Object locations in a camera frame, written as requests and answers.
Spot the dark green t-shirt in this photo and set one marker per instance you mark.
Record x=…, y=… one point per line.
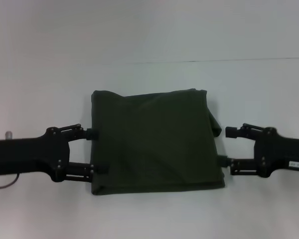
x=154, y=142

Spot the silver left flange socket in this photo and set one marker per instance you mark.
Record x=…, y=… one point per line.
x=8, y=135

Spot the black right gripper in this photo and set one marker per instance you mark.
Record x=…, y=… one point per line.
x=281, y=152

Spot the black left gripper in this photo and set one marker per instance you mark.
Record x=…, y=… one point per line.
x=32, y=156

